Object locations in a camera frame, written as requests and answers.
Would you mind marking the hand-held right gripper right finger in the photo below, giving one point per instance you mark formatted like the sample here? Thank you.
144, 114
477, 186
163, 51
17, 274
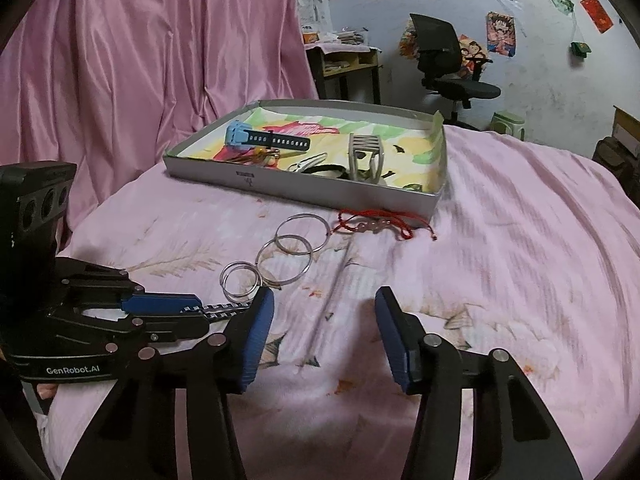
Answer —
395, 340

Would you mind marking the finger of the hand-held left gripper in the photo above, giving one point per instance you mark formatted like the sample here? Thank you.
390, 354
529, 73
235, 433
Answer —
160, 302
175, 327

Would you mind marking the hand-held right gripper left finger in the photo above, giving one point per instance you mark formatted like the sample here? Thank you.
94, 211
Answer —
255, 340

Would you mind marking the silver bangle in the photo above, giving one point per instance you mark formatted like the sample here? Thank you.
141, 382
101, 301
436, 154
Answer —
302, 215
257, 262
221, 280

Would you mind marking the grey cardboard tray box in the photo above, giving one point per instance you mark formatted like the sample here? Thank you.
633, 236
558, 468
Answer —
300, 196

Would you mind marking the black hair band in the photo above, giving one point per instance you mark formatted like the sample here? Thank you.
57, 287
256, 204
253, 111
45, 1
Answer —
330, 169

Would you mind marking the beige hair claw clip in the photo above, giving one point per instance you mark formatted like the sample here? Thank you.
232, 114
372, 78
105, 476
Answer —
357, 160

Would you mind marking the blue wrist watch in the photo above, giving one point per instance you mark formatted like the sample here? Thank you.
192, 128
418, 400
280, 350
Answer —
237, 135

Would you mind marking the white hair clip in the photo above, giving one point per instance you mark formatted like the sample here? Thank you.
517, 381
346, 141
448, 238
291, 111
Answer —
307, 162

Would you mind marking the pink floral blanket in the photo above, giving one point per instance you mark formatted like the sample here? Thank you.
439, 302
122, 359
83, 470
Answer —
475, 240

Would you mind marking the coloured drawing paper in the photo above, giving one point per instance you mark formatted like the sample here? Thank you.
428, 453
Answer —
415, 152

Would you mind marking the pink satin curtain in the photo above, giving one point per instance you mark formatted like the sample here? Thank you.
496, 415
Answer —
125, 85

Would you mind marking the green plastic stool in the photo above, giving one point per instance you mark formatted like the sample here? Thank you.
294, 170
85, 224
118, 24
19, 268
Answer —
507, 124

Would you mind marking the black office chair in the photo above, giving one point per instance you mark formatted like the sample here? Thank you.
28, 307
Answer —
465, 89

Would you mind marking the wooden desk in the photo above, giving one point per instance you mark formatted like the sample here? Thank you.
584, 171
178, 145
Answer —
345, 67

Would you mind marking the brown bag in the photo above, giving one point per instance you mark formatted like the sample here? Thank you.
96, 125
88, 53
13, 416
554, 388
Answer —
615, 162

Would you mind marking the small cartoon poster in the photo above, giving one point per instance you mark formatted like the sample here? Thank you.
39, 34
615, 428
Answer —
470, 55

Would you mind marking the colourful bundle behind chair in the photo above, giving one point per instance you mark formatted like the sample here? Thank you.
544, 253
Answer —
409, 42

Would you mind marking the pile of books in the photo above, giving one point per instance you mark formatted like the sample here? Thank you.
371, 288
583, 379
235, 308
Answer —
347, 36

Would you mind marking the wooden cabinet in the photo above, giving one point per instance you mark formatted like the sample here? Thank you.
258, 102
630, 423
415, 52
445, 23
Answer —
627, 130

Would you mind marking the white hanging bags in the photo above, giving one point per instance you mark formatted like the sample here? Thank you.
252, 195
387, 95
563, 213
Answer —
312, 7

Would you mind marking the green hanging ornament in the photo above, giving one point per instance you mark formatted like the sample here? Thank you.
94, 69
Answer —
580, 49

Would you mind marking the red diamond paper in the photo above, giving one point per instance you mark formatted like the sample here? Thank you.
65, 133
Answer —
596, 12

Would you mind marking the cartoon wall poster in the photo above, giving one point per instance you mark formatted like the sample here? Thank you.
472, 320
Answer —
501, 34

